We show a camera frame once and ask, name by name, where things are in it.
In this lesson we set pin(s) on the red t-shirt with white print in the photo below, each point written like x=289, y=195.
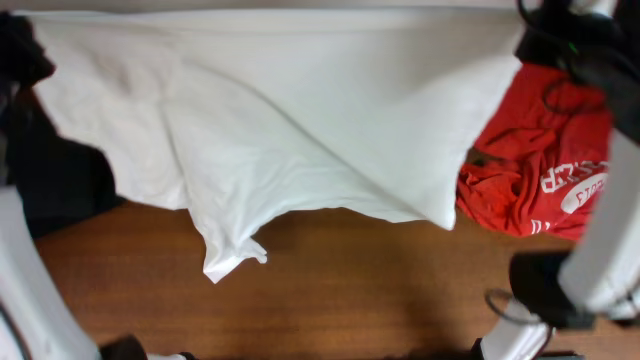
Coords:
x=542, y=160

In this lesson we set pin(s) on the white t-shirt with green print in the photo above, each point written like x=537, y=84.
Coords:
x=239, y=116

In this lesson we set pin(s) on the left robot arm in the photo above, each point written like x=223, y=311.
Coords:
x=34, y=317

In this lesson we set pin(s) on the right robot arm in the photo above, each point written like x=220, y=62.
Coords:
x=550, y=291

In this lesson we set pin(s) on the folded black garment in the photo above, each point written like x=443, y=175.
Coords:
x=60, y=182

